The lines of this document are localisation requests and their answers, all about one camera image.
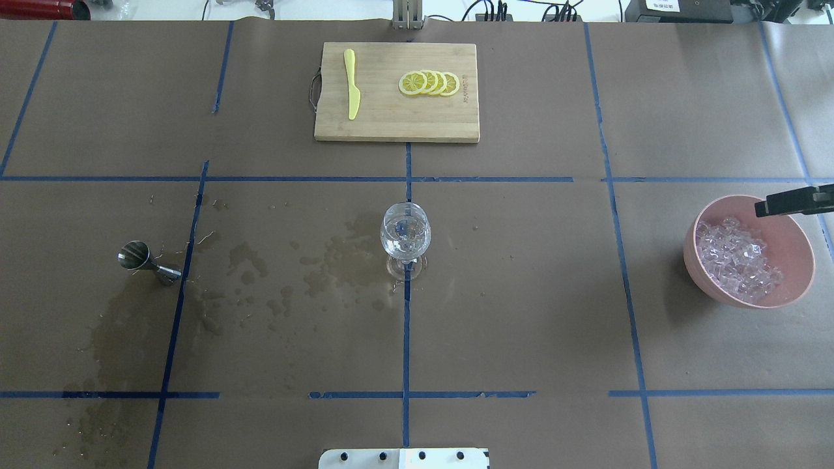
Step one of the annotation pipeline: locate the steel jigger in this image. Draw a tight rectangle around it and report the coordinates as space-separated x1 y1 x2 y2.
117 240 182 286

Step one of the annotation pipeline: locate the clear ice cubes pile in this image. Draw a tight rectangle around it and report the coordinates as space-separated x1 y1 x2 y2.
695 217 784 303

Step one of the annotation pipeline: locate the clear wine glass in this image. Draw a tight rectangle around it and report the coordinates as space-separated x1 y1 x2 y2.
379 201 431 282

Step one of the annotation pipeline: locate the pink bowl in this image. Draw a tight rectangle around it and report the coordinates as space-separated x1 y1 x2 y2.
684 195 816 309

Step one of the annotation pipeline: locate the black box device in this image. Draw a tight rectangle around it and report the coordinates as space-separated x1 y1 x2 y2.
624 1 733 24

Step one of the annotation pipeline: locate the lemon slice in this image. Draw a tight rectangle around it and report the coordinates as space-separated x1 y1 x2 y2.
420 70 442 95
398 71 429 96
439 72 461 97
429 70 448 96

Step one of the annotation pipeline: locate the front lemon slice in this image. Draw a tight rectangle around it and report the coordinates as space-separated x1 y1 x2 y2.
398 71 429 96

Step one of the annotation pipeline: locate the bamboo cutting board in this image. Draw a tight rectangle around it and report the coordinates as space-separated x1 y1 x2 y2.
315 42 482 143

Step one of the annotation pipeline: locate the yellow plastic knife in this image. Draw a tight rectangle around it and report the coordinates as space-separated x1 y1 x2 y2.
343 50 362 120

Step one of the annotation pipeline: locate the red bottle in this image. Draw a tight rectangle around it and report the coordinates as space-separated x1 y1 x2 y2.
1 0 91 21

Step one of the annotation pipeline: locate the aluminium frame post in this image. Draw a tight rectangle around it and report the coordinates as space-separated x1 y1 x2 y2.
392 0 425 31

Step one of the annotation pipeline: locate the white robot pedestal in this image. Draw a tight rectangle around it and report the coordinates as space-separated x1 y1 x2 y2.
318 448 491 468

